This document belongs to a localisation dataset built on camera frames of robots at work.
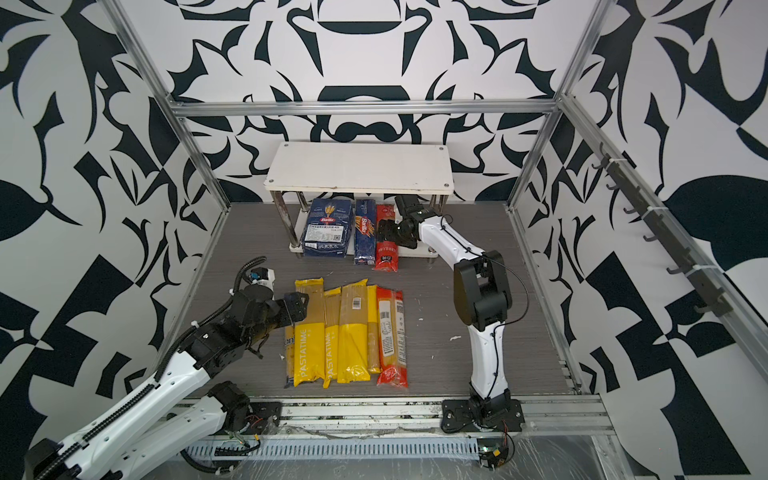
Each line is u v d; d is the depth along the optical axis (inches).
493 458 27.9
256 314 22.9
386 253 37.0
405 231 28.5
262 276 27.0
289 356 31.9
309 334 32.7
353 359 31.2
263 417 28.8
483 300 21.5
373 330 33.7
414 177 31.3
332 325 34.1
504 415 27.2
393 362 31.3
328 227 38.0
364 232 39.0
